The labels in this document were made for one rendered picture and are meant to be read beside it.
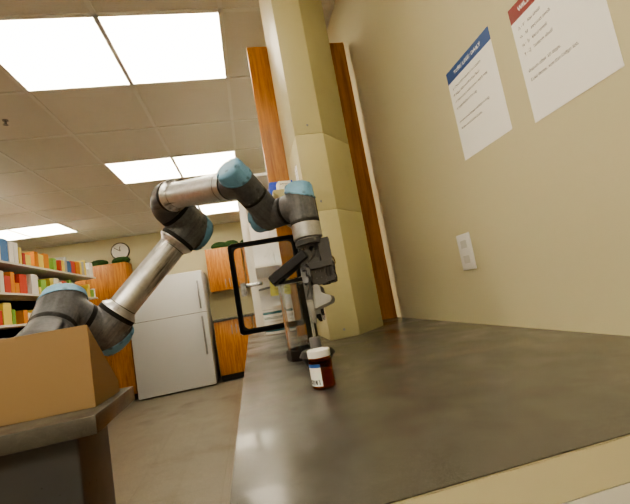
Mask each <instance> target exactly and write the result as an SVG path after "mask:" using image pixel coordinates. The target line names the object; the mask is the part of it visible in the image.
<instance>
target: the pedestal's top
mask: <svg viewBox="0 0 630 504"><path fill-rule="evenodd" d="M119 389H120V391H119V392H118V393H116V394H115V395H113V396H112V397H110V398H109V399H107V400H106V401H104V402H103V403H101V404H99V405H98V406H96V407H93V408H88V409H84V410H79V411H74V412H69V413H65V414H60V415H55V416H50V417H46V418H41V419H36V420H31V421H26V422H22V423H17V424H12V425H7V426H3V427H0V456H4V455H8V454H13V453H17V452H21V451H26V450H30V449H34V448H39V447H43V446H47V445H52V444H56V443H60V442H64V441H69V440H73V439H77V438H82V437H86V436H90V435H95V434H98V433H99V432H100V431H101V430H102V429H103V428H104V427H105V426H106V425H107V424H108V423H110V422H111V421H112V420H113V419H114V418H115V417H116V416H117V415H118V414H119V413H120V412H121V411H123V410H124V409H125V408H126V407H127V406H128V405H129V404H130V403H131V402H132V401H133V400H134V399H135V395H134V387H133V386H129V387H124V388H119Z"/></svg>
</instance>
